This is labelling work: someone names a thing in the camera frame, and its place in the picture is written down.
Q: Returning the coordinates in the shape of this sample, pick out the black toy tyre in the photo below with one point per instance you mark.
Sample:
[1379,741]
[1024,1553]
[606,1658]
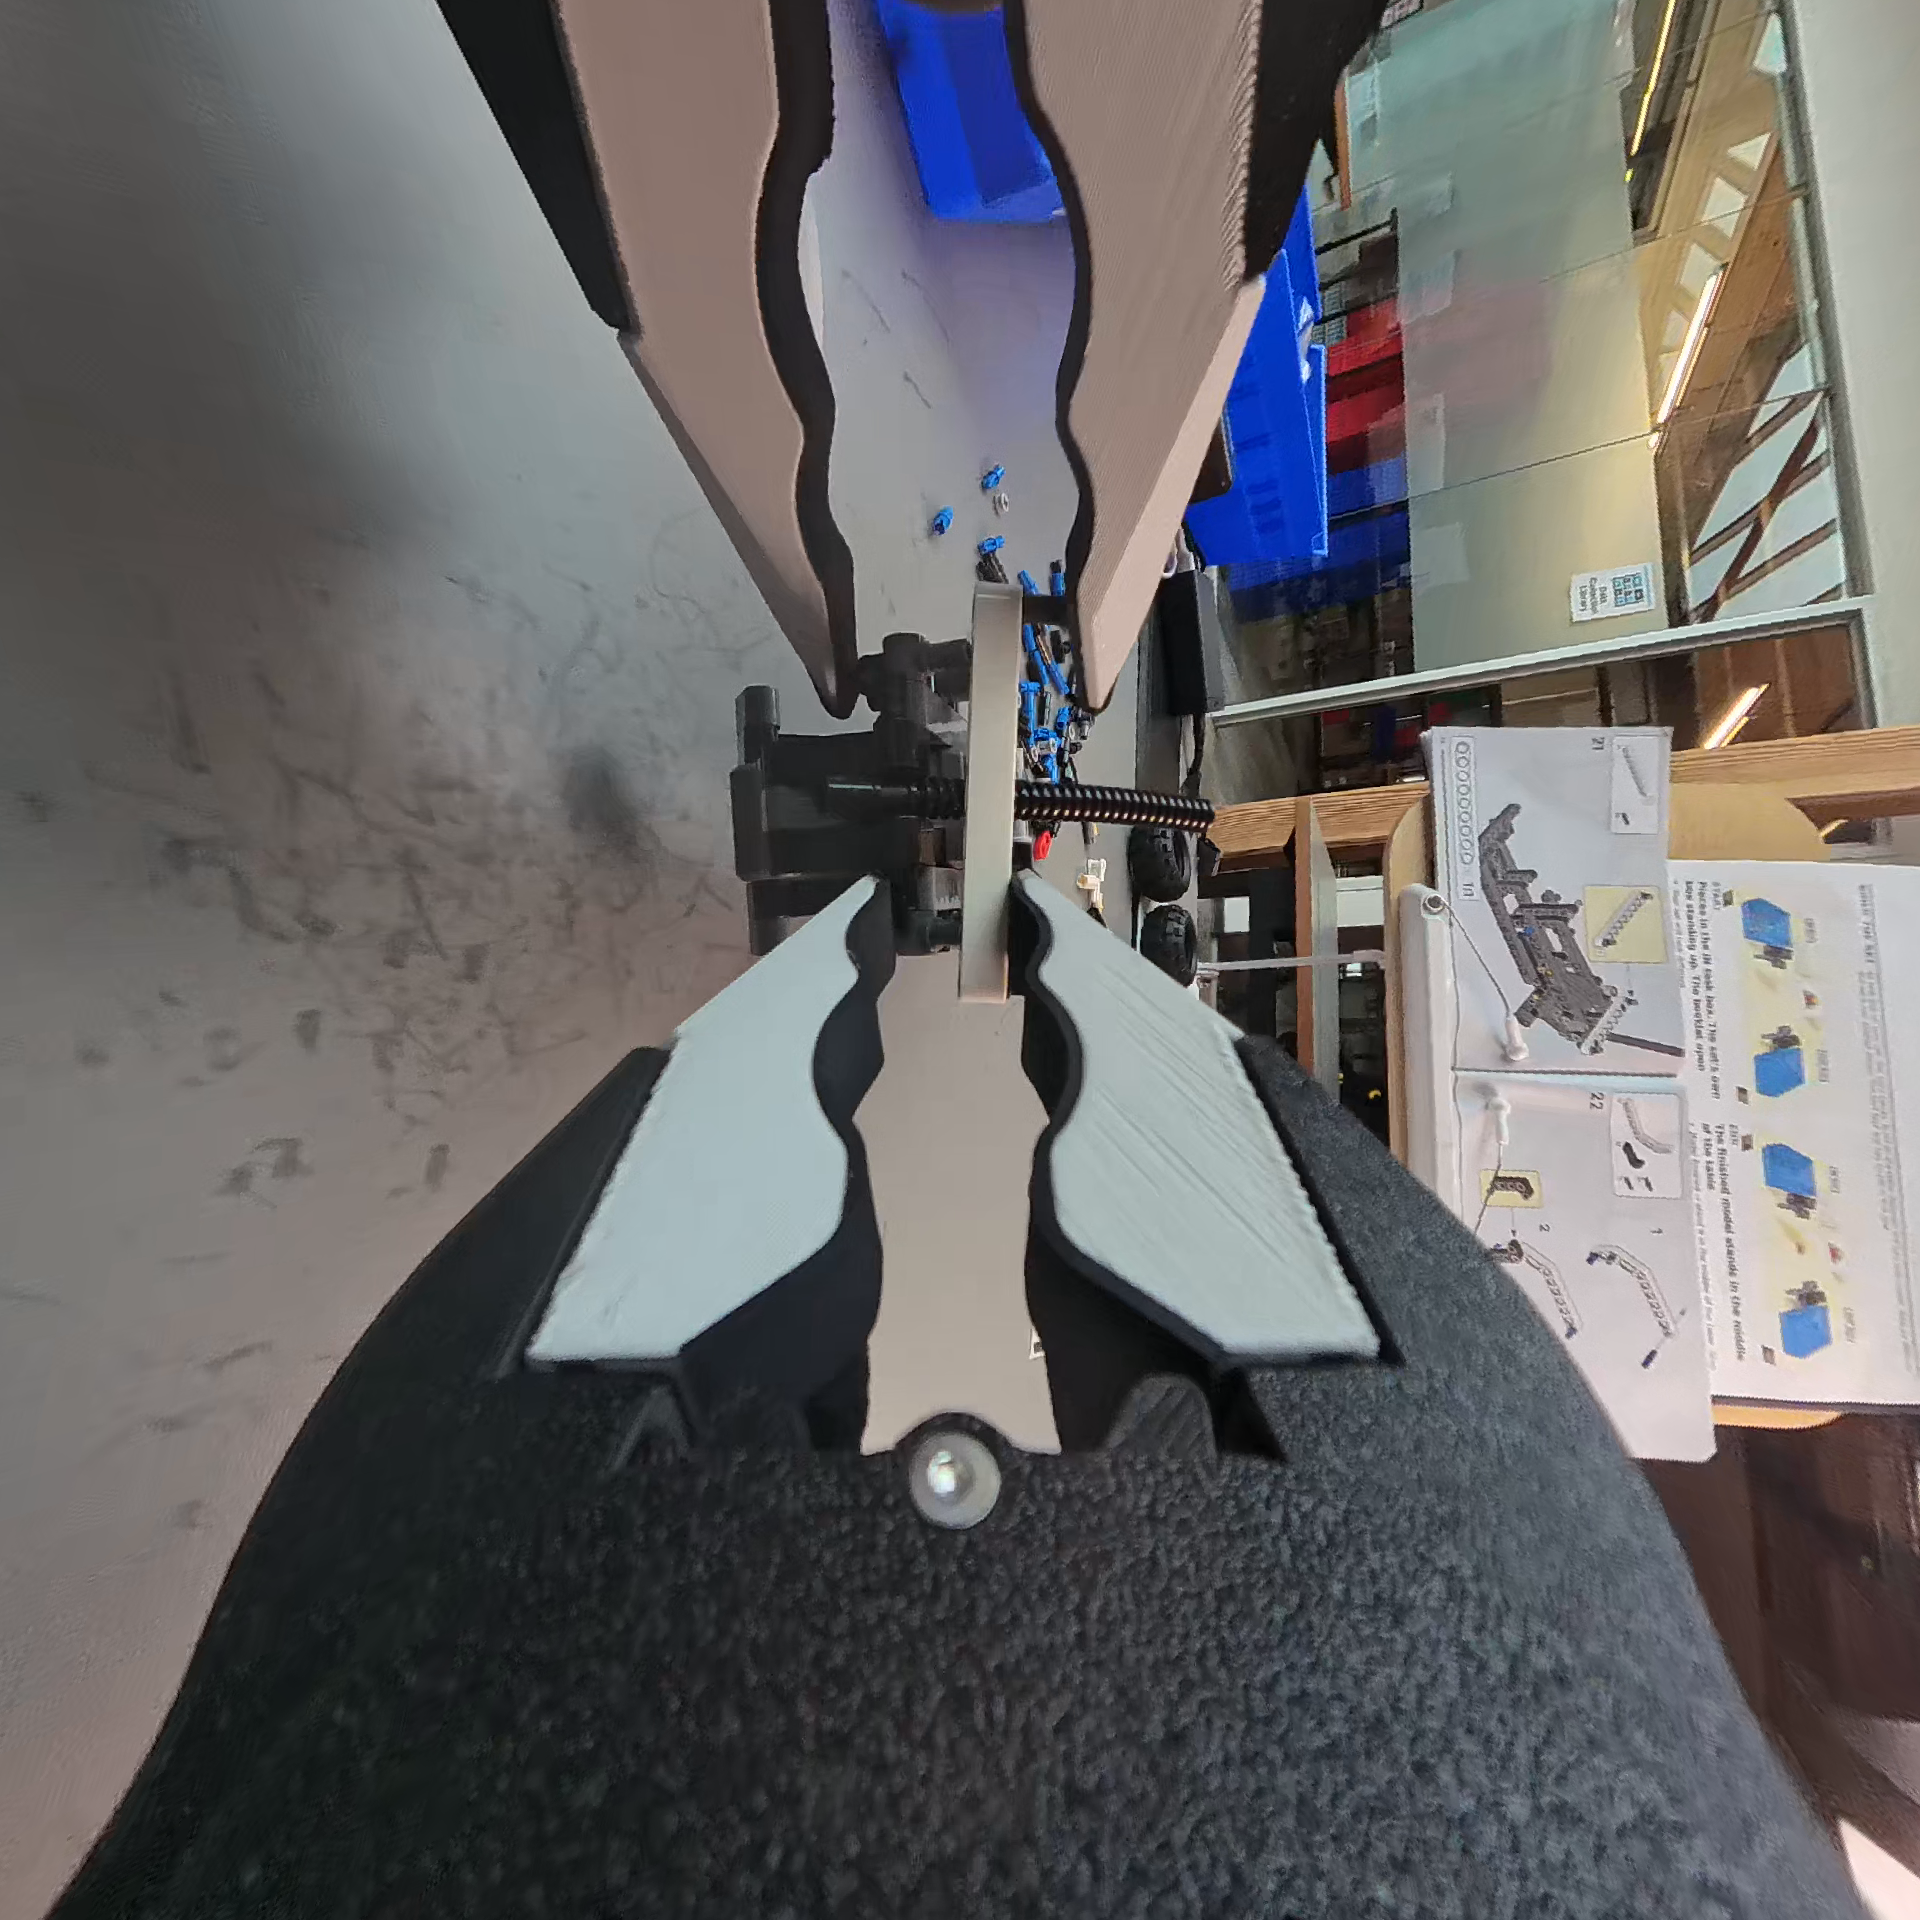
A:
[1167,946]
[1162,859]

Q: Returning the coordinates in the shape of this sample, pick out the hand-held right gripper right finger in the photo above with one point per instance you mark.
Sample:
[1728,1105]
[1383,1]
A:
[1184,1186]

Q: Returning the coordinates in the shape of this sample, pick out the black power adapter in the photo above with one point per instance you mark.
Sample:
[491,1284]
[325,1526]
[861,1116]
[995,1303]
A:
[1194,645]

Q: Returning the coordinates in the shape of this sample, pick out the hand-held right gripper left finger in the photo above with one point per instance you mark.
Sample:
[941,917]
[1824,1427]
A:
[722,1186]

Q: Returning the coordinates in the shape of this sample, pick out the instruction booklet stand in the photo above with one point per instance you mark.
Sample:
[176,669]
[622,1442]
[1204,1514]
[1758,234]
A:
[1559,1050]

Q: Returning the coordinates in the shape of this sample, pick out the blue crate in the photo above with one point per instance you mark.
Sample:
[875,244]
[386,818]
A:
[1367,541]

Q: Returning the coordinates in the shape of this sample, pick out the grey toy chassis assembly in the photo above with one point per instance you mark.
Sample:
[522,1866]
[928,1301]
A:
[810,796]

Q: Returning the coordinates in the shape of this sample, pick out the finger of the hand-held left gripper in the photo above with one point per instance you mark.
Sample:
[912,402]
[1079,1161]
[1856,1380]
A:
[1156,225]
[692,225]

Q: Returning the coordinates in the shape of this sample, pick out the white perforated toy beam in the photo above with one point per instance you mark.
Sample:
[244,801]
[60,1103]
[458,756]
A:
[990,751]

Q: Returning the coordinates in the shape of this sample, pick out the pile of small toy pins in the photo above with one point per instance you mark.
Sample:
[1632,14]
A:
[1037,675]

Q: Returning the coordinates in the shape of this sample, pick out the blue plastic bin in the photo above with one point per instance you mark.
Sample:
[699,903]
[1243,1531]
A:
[1277,421]
[975,107]

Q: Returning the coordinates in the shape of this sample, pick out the printed paper sheet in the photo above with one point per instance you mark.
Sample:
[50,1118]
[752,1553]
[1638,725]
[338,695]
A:
[1800,1126]

